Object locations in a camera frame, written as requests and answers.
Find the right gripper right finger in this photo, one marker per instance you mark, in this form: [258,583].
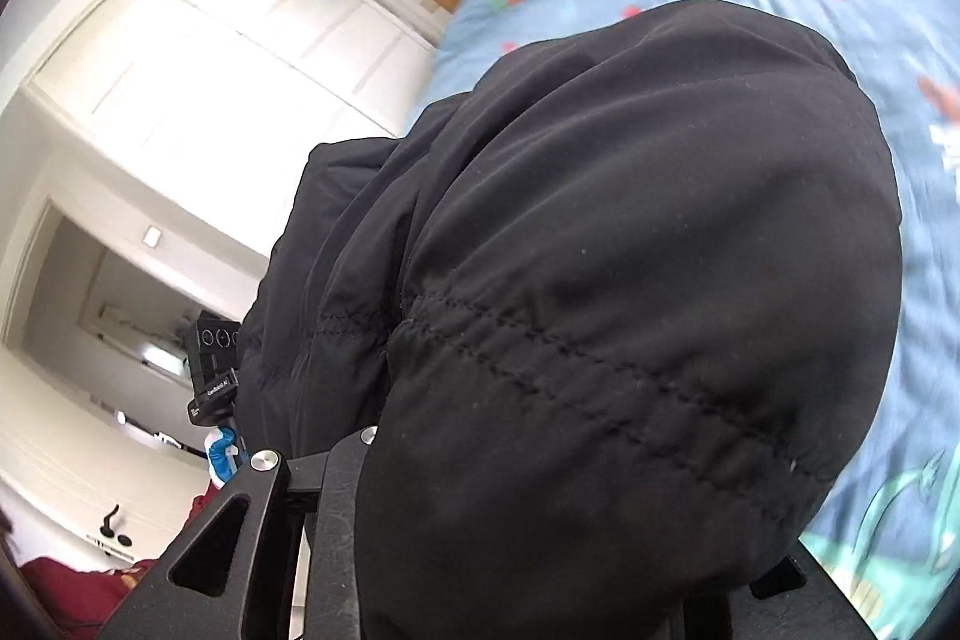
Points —
[795,599]

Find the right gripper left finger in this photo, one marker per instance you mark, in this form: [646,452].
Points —
[231,573]

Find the black puffer jacket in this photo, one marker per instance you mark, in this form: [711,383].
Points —
[619,316]

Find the white sliding wardrobe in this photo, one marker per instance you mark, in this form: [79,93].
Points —
[327,69]

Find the blue dinosaur bed cover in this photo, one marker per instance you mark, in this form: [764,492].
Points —
[888,534]

